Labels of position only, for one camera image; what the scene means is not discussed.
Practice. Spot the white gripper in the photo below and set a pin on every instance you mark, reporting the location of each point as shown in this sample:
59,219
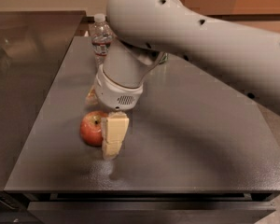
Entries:
115,94

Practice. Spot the red apple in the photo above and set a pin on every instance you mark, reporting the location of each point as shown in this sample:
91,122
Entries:
91,129

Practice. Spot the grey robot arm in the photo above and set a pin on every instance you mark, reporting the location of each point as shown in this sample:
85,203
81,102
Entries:
245,58

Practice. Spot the clear plastic water bottle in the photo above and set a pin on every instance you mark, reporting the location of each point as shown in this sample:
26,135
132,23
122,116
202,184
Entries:
101,38

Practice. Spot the green soda can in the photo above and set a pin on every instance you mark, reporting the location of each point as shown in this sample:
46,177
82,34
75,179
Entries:
164,58

